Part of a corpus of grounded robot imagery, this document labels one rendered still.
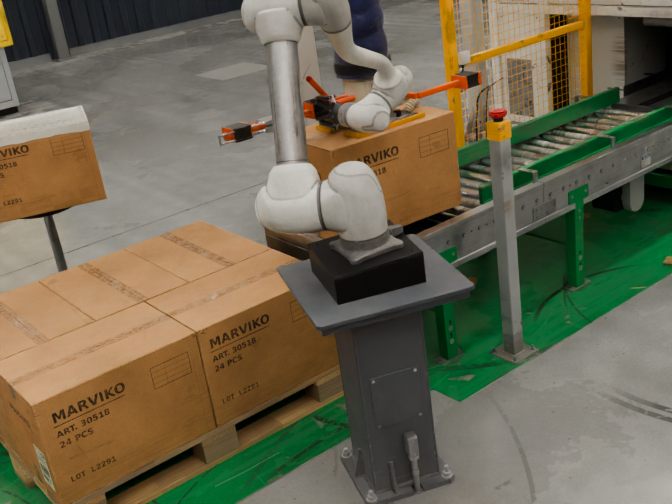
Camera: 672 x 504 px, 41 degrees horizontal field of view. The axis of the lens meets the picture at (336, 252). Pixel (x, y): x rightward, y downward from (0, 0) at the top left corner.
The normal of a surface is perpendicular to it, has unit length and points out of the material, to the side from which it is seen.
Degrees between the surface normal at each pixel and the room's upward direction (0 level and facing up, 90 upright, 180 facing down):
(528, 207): 90
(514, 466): 0
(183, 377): 90
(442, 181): 90
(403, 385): 90
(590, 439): 0
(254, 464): 0
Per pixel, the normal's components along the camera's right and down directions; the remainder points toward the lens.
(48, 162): 0.32, 0.32
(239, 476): -0.14, -0.91
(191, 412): 0.62, 0.22
